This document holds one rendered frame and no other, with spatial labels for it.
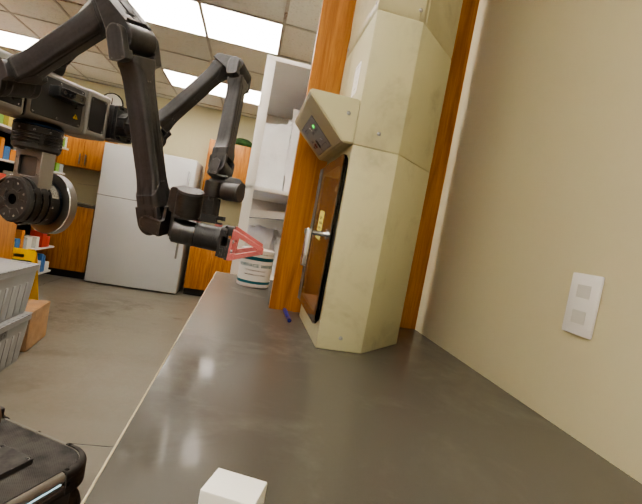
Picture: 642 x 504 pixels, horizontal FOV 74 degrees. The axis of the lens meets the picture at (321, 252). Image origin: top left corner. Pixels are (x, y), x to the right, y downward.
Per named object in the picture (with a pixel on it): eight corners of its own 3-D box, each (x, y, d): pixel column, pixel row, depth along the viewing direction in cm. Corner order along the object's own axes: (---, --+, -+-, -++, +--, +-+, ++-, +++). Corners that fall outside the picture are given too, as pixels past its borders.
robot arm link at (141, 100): (140, 37, 94) (100, 24, 85) (161, 33, 92) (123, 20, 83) (164, 228, 104) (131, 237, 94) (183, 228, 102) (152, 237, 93)
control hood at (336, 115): (326, 162, 127) (332, 128, 127) (353, 144, 95) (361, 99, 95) (288, 154, 125) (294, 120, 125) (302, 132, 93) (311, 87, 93)
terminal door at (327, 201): (301, 300, 128) (325, 168, 126) (316, 325, 98) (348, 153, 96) (298, 299, 128) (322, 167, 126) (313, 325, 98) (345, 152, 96)
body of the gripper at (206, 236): (232, 226, 102) (201, 219, 101) (229, 229, 92) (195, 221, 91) (226, 252, 103) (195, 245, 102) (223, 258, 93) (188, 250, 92)
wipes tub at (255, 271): (267, 285, 179) (274, 249, 178) (269, 290, 166) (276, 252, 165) (236, 280, 176) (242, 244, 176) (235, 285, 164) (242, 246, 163)
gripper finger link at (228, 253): (266, 234, 99) (225, 225, 97) (266, 237, 92) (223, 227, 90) (259, 263, 99) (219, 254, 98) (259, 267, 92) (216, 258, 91)
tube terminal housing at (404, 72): (376, 326, 134) (423, 81, 130) (416, 361, 102) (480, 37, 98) (298, 315, 130) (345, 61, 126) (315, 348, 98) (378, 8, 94)
